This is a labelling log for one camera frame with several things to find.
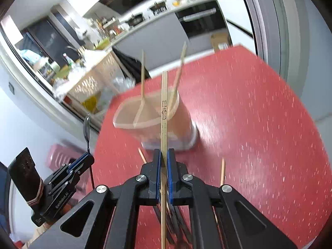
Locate dark plastic spoon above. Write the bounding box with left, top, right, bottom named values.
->
left=83, top=114, right=95, bottom=189

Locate pink plastic stool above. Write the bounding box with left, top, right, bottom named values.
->
left=46, top=144, right=89, bottom=195

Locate bamboo chopstick on table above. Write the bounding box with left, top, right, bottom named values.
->
left=138, top=148, right=147, bottom=164

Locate beige utensil holder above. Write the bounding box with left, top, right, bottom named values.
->
left=112, top=90, right=198, bottom=151

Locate beige perforated storage rack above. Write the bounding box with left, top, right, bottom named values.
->
left=53, top=50, right=124, bottom=114

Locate black hanging garment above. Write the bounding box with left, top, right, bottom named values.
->
left=112, top=47, right=142, bottom=83

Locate cardboard box on floor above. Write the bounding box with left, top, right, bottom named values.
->
left=210, top=32, right=232, bottom=52

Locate built-in black oven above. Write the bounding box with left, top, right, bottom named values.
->
left=176, top=0, right=227, bottom=38

